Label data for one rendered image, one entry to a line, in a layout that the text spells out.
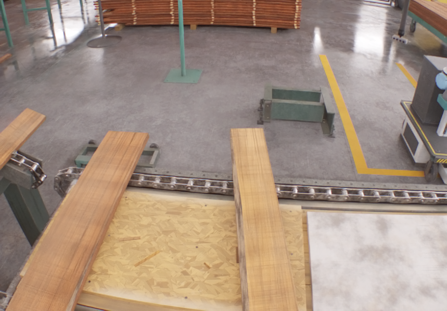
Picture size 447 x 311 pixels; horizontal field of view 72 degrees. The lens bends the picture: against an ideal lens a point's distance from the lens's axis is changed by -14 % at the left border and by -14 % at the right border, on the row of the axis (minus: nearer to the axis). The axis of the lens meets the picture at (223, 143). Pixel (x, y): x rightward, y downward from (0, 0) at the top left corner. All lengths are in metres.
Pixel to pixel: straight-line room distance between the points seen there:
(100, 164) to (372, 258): 1.08
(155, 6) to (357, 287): 5.75
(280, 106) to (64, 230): 2.41
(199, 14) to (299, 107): 3.36
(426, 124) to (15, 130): 2.99
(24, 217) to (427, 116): 3.01
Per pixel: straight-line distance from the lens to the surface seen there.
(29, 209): 1.87
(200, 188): 1.34
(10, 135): 1.76
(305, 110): 3.25
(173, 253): 1.15
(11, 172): 1.68
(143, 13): 6.39
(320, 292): 1.08
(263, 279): 1.03
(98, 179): 1.40
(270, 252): 1.09
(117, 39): 6.01
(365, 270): 1.17
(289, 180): 1.42
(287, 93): 3.47
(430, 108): 3.15
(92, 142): 3.17
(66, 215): 1.29
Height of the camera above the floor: 1.74
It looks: 35 degrees down
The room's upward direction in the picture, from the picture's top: straight up
